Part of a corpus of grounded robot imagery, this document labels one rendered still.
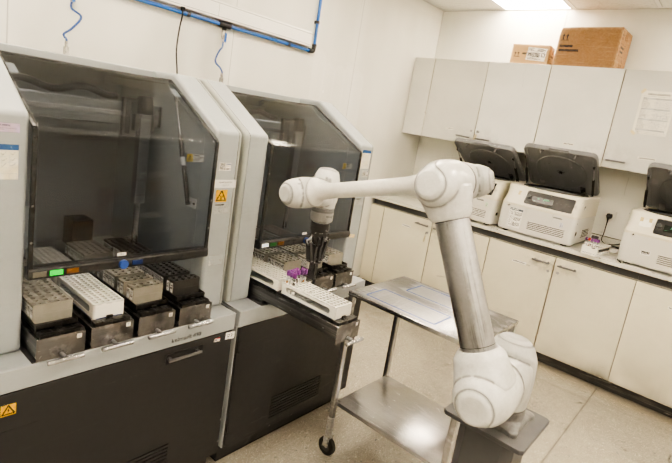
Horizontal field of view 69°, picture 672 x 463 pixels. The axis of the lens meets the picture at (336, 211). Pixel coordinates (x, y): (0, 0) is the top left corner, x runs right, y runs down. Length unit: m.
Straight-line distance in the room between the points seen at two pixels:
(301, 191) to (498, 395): 0.88
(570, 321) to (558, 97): 1.68
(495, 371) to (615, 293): 2.46
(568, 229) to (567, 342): 0.81
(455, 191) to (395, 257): 3.13
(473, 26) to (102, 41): 3.31
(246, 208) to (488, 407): 1.15
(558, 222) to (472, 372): 2.54
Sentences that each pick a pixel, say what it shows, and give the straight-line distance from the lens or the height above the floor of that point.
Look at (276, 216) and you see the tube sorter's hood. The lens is 2.11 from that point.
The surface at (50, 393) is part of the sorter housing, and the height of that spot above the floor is 0.62.
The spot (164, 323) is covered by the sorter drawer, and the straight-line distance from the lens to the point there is 1.84.
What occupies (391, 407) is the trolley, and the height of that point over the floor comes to 0.28.
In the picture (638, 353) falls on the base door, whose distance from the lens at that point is 3.91.
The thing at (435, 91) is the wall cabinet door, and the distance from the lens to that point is 4.64.
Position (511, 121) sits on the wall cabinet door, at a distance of 4.30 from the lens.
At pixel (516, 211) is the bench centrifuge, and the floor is 1.07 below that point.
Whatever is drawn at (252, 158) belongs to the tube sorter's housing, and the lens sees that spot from 1.97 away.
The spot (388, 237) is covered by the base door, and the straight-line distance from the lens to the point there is 4.50.
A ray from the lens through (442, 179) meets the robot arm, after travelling 1.36.
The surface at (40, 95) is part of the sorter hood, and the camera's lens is 1.72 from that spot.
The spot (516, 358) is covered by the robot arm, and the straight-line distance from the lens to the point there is 1.63.
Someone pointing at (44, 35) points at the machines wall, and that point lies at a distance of 2.75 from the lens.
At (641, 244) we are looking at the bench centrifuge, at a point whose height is 1.05.
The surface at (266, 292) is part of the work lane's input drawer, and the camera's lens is 2.09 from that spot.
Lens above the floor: 1.56
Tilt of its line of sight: 11 degrees down
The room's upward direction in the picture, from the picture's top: 9 degrees clockwise
